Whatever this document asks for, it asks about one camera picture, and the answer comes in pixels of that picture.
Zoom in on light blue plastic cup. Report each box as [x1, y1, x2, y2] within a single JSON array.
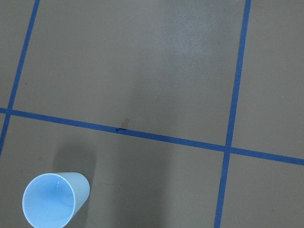
[[22, 172, 90, 228]]

